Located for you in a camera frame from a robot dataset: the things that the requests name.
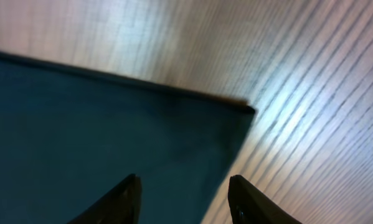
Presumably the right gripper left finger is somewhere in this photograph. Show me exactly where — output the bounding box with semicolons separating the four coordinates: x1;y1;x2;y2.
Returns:
68;174;142;224

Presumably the black t-shirt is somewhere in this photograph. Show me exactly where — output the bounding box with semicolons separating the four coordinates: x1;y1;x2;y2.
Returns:
0;53;255;223

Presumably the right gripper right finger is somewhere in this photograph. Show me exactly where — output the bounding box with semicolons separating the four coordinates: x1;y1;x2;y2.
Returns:
227;175;301;224

